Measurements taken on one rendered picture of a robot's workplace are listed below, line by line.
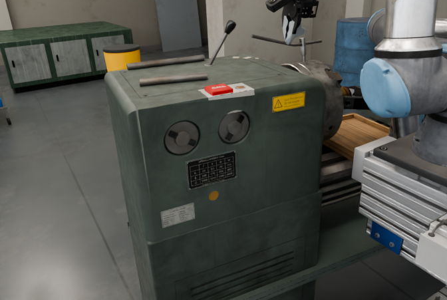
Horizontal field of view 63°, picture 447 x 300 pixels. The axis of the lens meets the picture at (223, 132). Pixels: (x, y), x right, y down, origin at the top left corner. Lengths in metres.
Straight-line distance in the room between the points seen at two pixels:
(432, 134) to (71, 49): 5.98
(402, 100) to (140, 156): 0.60
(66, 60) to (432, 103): 6.04
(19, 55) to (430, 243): 6.08
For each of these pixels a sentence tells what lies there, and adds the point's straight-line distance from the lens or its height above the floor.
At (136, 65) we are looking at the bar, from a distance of 1.31.
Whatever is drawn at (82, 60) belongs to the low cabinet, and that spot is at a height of 0.37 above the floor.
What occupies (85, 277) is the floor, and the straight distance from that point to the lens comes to 2.36.
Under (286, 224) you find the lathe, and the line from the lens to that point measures 1.26.
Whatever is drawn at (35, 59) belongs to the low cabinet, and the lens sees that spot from 6.41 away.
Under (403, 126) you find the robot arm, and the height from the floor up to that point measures 1.10.
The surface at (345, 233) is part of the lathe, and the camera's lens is 1.64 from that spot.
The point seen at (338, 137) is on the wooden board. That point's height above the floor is 0.89.
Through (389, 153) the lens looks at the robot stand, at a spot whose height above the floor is 1.16.
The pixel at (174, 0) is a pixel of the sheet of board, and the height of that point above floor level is 1.08.
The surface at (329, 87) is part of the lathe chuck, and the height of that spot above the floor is 1.17.
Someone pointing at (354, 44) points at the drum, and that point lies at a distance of 5.00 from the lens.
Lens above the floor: 1.54
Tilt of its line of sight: 23 degrees down
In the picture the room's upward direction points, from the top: 3 degrees counter-clockwise
